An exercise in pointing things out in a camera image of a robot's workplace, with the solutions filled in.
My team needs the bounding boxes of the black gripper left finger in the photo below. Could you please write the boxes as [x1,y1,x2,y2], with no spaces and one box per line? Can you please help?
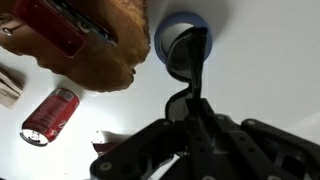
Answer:
[90,119,186,180]

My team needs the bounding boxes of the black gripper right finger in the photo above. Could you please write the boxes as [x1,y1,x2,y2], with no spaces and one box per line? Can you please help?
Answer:
[201,99,320,180]

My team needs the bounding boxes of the black glasses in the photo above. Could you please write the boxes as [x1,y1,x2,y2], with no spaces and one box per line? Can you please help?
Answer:
[165,29,206,121]

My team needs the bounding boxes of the wooden tray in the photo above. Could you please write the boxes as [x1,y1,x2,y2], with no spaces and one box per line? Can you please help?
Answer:
[0,0,150,92]

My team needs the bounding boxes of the red item on tray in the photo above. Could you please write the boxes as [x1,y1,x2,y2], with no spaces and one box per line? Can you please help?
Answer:
[14,0,117,58]

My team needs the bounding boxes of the red soda can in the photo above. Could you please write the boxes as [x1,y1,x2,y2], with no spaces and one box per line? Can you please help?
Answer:
[20,88,80,147]

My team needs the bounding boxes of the blue tape roll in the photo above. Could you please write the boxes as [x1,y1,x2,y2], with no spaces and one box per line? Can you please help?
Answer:
[153,11,214,64]

